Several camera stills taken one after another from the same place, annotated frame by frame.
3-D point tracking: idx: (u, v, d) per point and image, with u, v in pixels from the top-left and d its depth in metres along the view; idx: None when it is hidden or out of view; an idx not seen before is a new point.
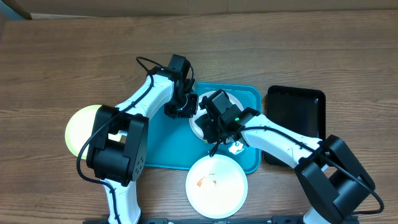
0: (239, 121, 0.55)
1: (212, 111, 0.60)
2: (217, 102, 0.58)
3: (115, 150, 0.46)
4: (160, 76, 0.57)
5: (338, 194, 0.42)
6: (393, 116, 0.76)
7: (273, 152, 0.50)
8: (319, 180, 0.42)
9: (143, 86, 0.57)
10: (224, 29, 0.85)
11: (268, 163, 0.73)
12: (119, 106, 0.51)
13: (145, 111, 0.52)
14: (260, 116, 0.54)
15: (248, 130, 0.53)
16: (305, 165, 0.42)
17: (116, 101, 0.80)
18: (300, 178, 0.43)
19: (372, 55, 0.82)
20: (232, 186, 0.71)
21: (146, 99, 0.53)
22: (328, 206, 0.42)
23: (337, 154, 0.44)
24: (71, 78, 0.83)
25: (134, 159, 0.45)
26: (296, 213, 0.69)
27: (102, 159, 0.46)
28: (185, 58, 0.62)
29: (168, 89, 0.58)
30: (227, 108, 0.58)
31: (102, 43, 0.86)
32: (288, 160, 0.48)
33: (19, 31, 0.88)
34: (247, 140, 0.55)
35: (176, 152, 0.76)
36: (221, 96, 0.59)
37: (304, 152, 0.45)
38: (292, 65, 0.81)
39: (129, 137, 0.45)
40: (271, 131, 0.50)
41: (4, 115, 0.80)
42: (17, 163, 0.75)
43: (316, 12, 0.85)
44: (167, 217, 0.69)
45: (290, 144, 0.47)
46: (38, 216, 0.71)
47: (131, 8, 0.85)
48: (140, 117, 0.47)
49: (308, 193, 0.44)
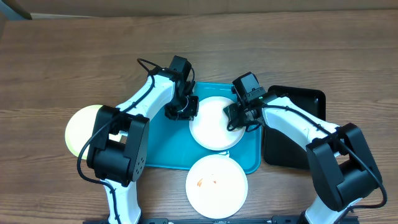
0: (262, 99, 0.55)
1: (239, 91, 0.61)
2: (244, 82, 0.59)
3: (117, 150, 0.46)
4: (161, 76, 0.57)
5: (344, 179, 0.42)
6: (393, 116, 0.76)
7: (290, 132, 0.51)
8: (327, 161, 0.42)
9: (143, 86, 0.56)
10: (224, 28, 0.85)
11: (270, 164, 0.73)
12: (119, 106, 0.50)
13: (146, 111, 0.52)
14: (283, 98, 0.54)
15: (270, 108, 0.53)
16: (317, 144, 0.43)
17: (116, 101, 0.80)
18: (310, 154, 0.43)
19: (372, 55, 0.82)
20: (232, 186, 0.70)
21: (147, 101, 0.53)
22: (331, 188, 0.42)
23: (351, 140, 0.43)
24: (71, 78, 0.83)
25: (134, 159, 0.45)
26: (296, 213, 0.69)
27: (102, 159, 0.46)
28: (186, 58, 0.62)
29: (168, 91, 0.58)
30: (253, 88, 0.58)
31: (102, 43, 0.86)
32: (302, 140, 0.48)
33: (18, 31, 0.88)
34: (267, 120, 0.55)
35: (176, 152, 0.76)
36: (249, 78, 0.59)
37: (321, 133, 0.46)
38: (292, 65, 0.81)
39: (129, 137, 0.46)
40: (291, 112, 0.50)
41: (4, 115, 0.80)
42: (17, 163, 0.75)
43: (316, 12, 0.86)
44: (167, 217, 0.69)
45: (308, 125, 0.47)
46: (38, 216, 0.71)
47: (131, 7, 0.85)
48: (141, 117, 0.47)
49: (314, 174, 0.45)
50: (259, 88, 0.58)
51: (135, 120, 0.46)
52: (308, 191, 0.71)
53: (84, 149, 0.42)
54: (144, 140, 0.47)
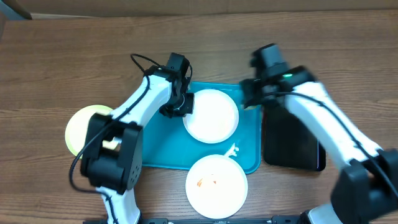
0: (288, 78, 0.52)
1: (259, 64, 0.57)
2: (267, 55, 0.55)
3: (111, 159, 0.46)
4: (157, 77, 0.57)
5: (371, 205, 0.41)
6: (393, 116, 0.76)
7: (319, 133, 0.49)
8: (362, 188, 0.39)
9: (138, 88, 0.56)
10: (224, 28, 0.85)
11: (269, 164, 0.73)
12: (112, 113, 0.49)
13: (140, 117, 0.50)
14: (315, 83, 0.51)
15: (299, 98, 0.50)
16: (356, 168, 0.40)
17: (116, 101, 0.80)
18: (344, 177, 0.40)
19: (373, 55, 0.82)
20: (231, 190, 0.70)
21: (143, 104, 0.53)
22: (356, 211, 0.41)
23: (390, 167, 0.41)
24: (71, 78, 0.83)
25: (128, 168, 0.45)
26: (296, 213, 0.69)
27: (96, 168, 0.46)
28: (183, 56, 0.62)
29: (164, 93, 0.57)
30: (275, 63, 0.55)
31: (102, 43, 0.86)
32: (332, 147, 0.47)
33: (18, 31, 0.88)
34: (291, 104, 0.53)
35: (176, 152, 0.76)
36: (273, 49, 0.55)
37: (359, 152, 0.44)
38: (292, 65, 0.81)
39: (122, 145, 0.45)
40: (326, 112, 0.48)
41: (4, 115, 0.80)
42: (17, 163, 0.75)
43: (316, 12, 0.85)
44: (167, 217, 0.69)
45: (343, 137, 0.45)
46: (38, 216, 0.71)
47: (130, 8, 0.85)
48: (134, 126, 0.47)
49: (339, 191, 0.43)
50: (281, 62, 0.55)
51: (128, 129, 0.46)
52: (308, 191, 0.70)
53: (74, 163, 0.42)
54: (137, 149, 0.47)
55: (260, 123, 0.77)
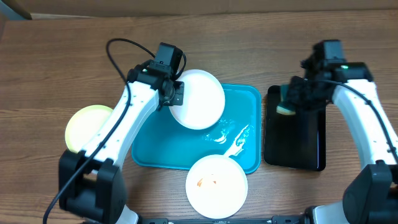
0: (345, 70, 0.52)
1: (318, 55, 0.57)
2: (328, 48, 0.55)
3: (91, 196, 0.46)
4: (138, 86, 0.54)
5: (381, 209, 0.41)
6: (393, 116, 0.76)
7: (355, 129, 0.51)
8: (379, 188, 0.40)
9: (119, 102, 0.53)
10: (224, 29, 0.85)
11: (269, 164, 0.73)
12: (86, 149, 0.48)
13: (117, 152, 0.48)
14: (370, 83, 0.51)
15: (347, 91, 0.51)
16: (381, 168, 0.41)
17: (116, 101, 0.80)
18: (366, 173, 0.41)
19: (373, 56, 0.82)
20: (227, 198, 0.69)
21: (121, 129, 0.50)
22: (364, 210, 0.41)
23: None
24: (71, 78, 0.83)
25: (106, 210, 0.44)
26: (296, 213, 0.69)
27: (75, 205, 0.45)
28: (175, 46, 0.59)
29: (150, 102, 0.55)
30: (336, 57, 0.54)
31: (102, 43, 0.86)
32: (363, 145, 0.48)
33: (18, 31, 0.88)
34: (338, 95, 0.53)
35: (175, 152, 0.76)
36: (336, 44, 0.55)
37: (390, 157, 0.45)
38: (292, 65, 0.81)
39: (99, 187, 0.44)
40: (369, 111, 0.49)
41: (4, 115, 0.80)
42: (17, 163, 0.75)
43: (316, 12, 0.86)
44: (167, 217, 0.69)
45: (380, 139, 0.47)
46: (38, 216, 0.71)
47: (131, 8, 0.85)
48: (109, 166, 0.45)
49: (355, 186, 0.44)
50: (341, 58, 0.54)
51: (102, 170, 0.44)
52: (308, 191, 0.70)
53: (51, 206, 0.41)
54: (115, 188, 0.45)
55: (260, 123, 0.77)
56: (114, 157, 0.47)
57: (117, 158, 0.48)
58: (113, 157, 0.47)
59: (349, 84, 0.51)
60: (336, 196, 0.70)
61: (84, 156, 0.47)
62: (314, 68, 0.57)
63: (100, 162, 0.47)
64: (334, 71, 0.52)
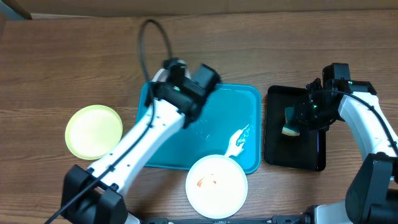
0: (351, 85, 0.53)
1: (326, 77, 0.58)
2: (336, 69, 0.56)
3: (88, 216, 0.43)
4: (165, 107, 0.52)
5: (382, 203, 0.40)
6: (393, 116, 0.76)
7: (357, 130, 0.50)
8: (379, 177, 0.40)
9: (142, 121, 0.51)
10: (224, 28, 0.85)
11: (269, 163, 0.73)
12: (94, 168, 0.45)
13: (124, 178, 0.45)
14: (372, 96, 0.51)
15: (352, 99, 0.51)
16: (382, 158, 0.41)
17: (115, 101, 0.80)
18: (367, 163, 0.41)
19: (372, 55, 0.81)
20: (228, 205, 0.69)
21: (135, 152, 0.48)
22: (366, 201, 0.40)
23: None
24: (71, 78, 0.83)
25: None
26: (296, 213, 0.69)
27: (74, 218, 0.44)
28: (214, 71, 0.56)
29: (172, 126, 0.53)
30: (342, 78, 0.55)
31: (102, 43, 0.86)
32: (367, 144, 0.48)
33: (19, 31, 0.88)
34: (344, 107, 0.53)
35: (175, 152, 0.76)
36: (344, 66, 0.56)
37: (392, 152, 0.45)
38: (292, 65, 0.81)
39: (98, 211, 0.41)
40: (372, 114, 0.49)
41: (4, 115, 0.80)
42: (17, 163, 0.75)
43: (316, 12, 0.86)
44: (167, 217, 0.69)
45: (382, 136, 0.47)
46: (38, 216, 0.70)
47: (131, 8, 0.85)
48: (112, 191, 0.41)
49: (357, 182, 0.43)
50: (348, 78, 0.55)
51: (106, 196, 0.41)
52: (308, 191, 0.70)
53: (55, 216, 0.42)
54: (115, 216, 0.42)
55: (260, 123, 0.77)
56: (120, 184, 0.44)
57: (123, 186, 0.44)
58: (119, 183, 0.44)
59: (354, 95, 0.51)
60: (335, 196, 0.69)
61: (93, 177, 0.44)
62: (321, 88, 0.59)
63: (105, 186, 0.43)
64: (341, 86, 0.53)
